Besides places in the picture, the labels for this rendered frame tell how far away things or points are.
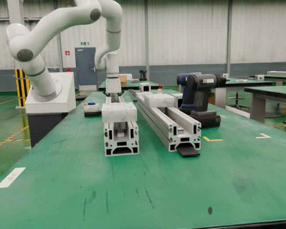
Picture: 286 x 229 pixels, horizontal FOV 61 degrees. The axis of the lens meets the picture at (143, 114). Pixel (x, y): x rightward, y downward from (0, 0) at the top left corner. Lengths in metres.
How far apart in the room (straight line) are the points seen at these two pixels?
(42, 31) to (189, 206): 1.09
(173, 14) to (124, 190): 12.59
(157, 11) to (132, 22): 1.34
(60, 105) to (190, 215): 1.23
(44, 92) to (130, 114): 0.89
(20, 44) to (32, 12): 11.96
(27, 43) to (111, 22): 0.45
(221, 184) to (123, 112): 0.37
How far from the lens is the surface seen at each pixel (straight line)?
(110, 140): 0.71
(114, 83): 1.65
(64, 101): 1.55
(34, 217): 0.50
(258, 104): 3.08
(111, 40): 1.51
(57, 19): 1.34
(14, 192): 0.60
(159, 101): 1.04
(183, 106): 1.22
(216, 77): 1.05
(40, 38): 1.34
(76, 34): 12.67
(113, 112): 0.77
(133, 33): 12.56
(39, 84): 1.53
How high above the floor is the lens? 1.03
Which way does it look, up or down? 11 degrees down
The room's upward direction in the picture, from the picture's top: 2 degrees counter-clockwise
